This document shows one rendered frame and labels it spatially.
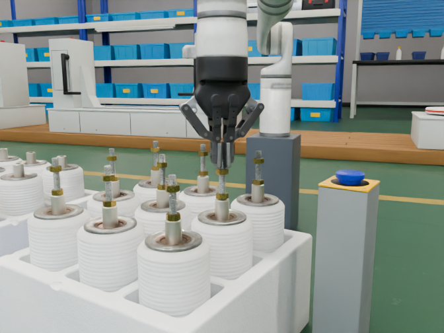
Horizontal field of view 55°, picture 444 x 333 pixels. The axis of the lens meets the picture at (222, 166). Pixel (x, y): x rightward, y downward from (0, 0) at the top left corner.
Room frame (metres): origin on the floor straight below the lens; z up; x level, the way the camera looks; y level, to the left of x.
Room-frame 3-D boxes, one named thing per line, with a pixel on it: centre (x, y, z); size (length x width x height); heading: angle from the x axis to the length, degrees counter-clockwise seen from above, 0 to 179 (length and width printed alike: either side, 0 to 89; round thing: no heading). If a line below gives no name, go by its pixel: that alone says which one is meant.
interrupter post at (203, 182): (0.79, 0.04, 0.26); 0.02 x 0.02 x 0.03
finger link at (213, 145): (0.62, 0.02, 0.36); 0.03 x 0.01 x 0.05; 106
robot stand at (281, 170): (1.29, -0.16, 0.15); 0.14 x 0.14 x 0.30; 70
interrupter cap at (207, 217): (0.63, 0.00, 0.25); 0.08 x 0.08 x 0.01
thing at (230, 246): (0.63, 0.00, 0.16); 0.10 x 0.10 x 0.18
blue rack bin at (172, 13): (6.12, 0.47, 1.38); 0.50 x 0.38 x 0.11; 162
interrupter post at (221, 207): (0.63, 0.00, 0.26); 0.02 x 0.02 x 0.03
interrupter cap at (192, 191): (0.79, 0.04, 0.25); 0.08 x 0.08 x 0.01
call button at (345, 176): (0.60, -0.19, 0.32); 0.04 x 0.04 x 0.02
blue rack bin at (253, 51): (5.81, -0.41, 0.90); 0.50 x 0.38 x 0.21; 161
